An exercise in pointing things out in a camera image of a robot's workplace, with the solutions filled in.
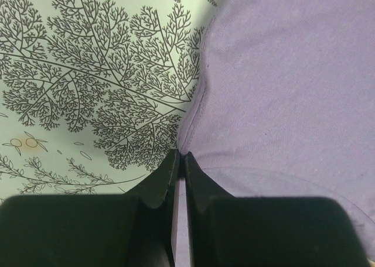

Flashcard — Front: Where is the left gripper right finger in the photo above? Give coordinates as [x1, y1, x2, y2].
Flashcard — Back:
[184, 153, 369, 266]

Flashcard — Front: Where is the floral patterned table mat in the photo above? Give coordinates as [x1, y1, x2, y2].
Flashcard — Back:
[1, 0, 224, 200]

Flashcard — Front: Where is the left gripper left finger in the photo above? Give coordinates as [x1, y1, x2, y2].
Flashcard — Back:
[1, 150, 180, 266]

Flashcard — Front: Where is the purple t shirt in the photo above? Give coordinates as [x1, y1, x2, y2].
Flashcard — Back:
[178, 0, 374, 260]

